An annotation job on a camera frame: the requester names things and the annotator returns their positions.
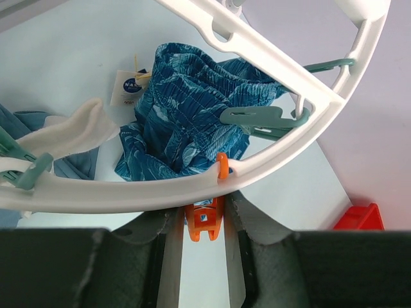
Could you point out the white round clip hanger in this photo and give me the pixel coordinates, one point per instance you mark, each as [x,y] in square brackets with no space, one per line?
[324,94]

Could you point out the red plastic tray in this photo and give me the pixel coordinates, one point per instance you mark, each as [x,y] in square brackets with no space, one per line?
[361,218]

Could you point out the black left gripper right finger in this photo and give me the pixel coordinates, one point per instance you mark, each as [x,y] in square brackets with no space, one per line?
[270,265]

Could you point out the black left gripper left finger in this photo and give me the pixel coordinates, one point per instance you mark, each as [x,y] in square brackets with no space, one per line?
[136,265]

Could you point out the orange clothes peg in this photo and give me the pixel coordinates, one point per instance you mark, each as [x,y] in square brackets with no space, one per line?
[204,216]

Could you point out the blue patterned cloth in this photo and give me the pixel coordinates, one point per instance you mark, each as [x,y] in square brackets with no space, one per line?
[177,131]

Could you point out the teal clothes peg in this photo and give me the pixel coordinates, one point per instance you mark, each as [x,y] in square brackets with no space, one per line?
[19,167]
[264,122]
[329,65]

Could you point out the white sock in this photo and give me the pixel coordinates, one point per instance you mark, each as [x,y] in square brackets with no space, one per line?
[87,128]

